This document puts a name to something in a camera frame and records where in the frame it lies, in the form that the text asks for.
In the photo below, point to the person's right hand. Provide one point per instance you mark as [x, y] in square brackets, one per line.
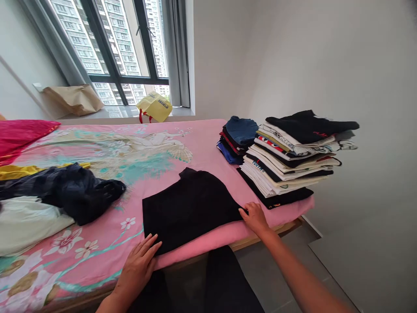
[257, 220]

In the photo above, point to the person's left hand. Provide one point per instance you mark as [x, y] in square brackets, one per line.
[138, 265]

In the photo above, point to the person's left fingers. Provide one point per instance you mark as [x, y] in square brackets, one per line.
[149, 247]

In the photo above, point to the black garment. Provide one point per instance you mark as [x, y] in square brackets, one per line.
[190, 205]

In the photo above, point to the dark navy crumpled garment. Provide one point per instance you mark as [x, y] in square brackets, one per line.
[73, 192]

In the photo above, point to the pink floral bed sheet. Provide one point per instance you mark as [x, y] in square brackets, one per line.
[143, 153]

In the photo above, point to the white crumpled garment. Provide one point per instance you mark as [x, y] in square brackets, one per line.
[26, 223]

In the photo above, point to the small stack of folded clothes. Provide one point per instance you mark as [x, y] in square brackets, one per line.
[237, 138]

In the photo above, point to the yellow shopping bag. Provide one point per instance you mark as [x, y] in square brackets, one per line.
[154, 106]

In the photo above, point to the yellow crumpled garment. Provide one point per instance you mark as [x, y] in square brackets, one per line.
[22, 171]

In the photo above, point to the brown paper bag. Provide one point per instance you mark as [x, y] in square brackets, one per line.
[76, 97]

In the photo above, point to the tall stack of folded shirts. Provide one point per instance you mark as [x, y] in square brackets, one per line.
[293, 159]

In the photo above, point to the red velvet pillow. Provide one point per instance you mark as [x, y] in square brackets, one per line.
[19, 135]

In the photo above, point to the grey curtain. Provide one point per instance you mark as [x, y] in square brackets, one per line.
[177, 52]

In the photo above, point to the black framed window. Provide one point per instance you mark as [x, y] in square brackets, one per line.
[110, 42]

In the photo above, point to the white wall socket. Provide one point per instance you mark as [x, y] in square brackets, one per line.
[37, 86]

